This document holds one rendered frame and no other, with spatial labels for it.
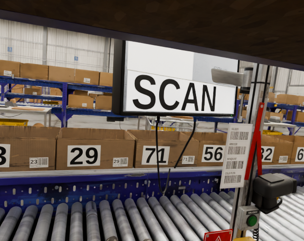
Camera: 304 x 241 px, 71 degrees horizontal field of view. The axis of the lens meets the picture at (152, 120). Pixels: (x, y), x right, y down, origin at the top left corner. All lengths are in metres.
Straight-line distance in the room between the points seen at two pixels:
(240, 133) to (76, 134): 1.02
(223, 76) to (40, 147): 0.87
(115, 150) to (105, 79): 4.58
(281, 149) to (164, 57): 1.37
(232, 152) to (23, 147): 0.91
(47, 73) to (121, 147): 4.66
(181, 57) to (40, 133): 1.04
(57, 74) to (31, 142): 4.56
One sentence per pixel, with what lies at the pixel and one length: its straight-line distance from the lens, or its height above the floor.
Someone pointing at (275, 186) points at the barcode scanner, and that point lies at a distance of 0.74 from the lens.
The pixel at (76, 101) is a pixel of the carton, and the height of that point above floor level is 0.96.
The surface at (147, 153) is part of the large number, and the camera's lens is 1.20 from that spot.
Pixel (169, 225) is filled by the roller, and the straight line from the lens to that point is 1.03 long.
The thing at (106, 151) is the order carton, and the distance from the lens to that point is 1.15.
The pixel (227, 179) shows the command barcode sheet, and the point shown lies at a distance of 0.69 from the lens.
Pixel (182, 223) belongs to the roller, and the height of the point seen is 0.75.
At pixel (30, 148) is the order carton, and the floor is 1.00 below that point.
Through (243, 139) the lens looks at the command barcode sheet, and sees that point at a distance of 0.69.
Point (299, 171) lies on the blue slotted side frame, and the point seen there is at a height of 0.86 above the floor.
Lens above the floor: 1.31
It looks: 7 degrees down
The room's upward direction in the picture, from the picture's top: 5 degrees clockwise
